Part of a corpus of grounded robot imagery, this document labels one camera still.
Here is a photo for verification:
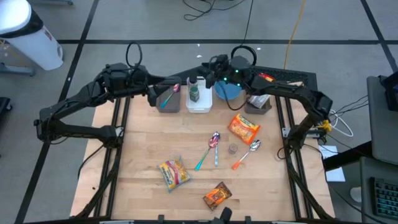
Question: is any black cylindrical object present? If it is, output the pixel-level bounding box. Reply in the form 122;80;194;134
212;206;233;224

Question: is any black base cable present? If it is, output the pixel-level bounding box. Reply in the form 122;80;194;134
77;144;105;180

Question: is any white plastic bin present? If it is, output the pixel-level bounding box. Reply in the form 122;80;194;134
185;76;213;113

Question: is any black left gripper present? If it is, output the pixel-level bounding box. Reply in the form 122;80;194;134
130;65;182;108

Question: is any white computer mouse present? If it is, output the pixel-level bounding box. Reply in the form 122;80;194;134
349;185;363;203

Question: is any black cable bundle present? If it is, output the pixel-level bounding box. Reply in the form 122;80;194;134
335;95;369;116

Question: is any pink spoon teal handle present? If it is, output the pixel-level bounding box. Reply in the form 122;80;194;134
194;131;221;172

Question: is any orange ramen packet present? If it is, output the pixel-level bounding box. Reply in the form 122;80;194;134
227;111;261;146

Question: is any yellow cable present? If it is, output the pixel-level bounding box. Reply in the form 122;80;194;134
283;0;307;70

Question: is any white cable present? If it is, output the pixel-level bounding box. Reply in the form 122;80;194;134
330;108;354;138

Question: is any black beam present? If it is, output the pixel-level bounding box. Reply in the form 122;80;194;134
323;141;374;171

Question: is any grey desk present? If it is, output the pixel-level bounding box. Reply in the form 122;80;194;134
359;156;398;224
366;75;398;166

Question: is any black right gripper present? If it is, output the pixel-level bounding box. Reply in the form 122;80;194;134
200;54;252;90

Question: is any grey furniture foot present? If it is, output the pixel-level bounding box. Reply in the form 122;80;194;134
0;63;35;77

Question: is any grey plastic bin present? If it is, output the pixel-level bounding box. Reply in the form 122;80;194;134
156;76;184;114
244;93;272;115

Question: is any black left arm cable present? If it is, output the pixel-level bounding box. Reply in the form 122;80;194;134
125;41;144;68

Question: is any yellow and silver ramen packet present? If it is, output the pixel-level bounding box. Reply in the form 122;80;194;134
248;93;272;109

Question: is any white paper sheet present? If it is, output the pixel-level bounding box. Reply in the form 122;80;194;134
325;167;346;183
317;144;334;160

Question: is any right grey bin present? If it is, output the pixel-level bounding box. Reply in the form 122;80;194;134
236;64;320;106

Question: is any black slanted panel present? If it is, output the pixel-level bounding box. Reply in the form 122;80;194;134
169;63;218;84

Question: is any silver spoon orange handle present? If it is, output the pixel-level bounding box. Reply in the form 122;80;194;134
231;139;261;170

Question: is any backlit keyboard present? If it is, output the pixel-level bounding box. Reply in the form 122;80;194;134
369;176;398;220

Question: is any black coiled cable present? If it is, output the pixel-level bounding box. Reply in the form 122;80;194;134
230;0;257;67

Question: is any brown orange snack pouch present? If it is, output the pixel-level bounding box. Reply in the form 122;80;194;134
202;181;233;212

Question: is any yellow connector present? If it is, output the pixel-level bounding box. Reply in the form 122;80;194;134
318;119;332;132

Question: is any yellow blue ramen packet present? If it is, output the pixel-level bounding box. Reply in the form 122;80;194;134
157;156;192;194

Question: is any green-lidded spice jar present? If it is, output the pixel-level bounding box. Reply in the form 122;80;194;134
189;86;201;103

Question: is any red ramen packet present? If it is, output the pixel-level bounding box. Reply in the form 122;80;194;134
257;72;276;83

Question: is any tangled black floor cable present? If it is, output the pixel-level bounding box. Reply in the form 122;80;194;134
182;0;246;21

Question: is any black electronic box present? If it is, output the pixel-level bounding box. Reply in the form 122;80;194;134
378;70;398;112

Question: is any blue bowl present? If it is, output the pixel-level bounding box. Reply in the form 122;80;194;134
214;81;243;101

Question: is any silver spoon blue handle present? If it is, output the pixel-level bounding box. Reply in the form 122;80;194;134
214;131;220;167

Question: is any iridescent spoon green handle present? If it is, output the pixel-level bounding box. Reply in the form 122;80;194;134
159;83;181;110

